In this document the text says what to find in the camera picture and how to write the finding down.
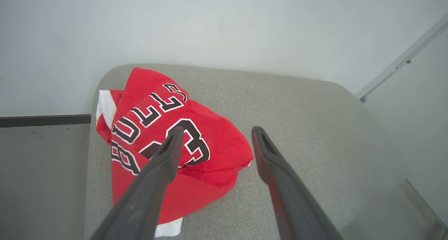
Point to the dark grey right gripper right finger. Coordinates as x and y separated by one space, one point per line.
290 205

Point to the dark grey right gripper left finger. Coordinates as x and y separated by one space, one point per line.
140 198

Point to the red basketball jersey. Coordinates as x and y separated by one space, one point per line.
217 145

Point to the black baseboard strip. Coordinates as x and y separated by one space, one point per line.
42 121

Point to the grey partition panel frame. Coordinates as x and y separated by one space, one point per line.
385 75

